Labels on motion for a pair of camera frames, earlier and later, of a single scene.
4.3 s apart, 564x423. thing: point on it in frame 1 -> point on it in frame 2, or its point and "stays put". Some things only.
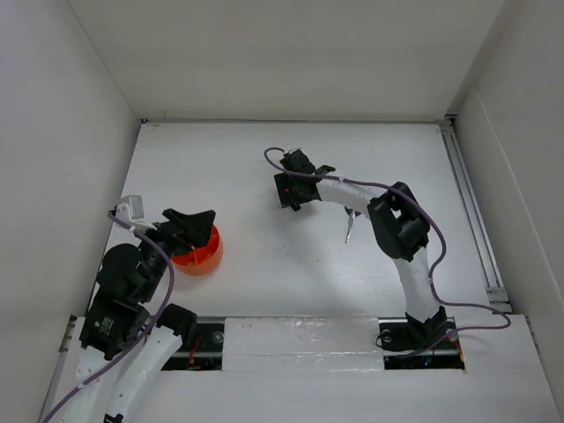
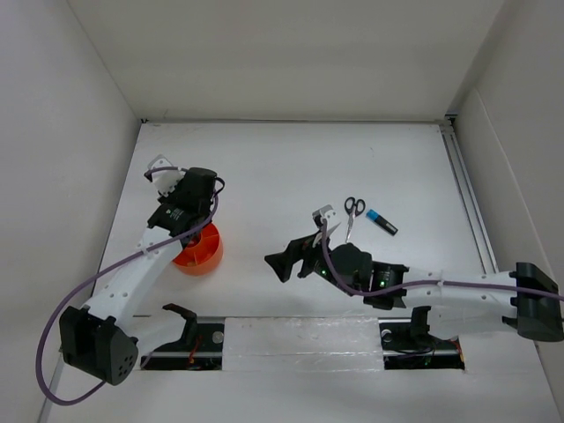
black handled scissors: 352,214 stays put
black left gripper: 197,226 -> 169,198
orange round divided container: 202,261 stays put
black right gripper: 285,182 -> 304,247
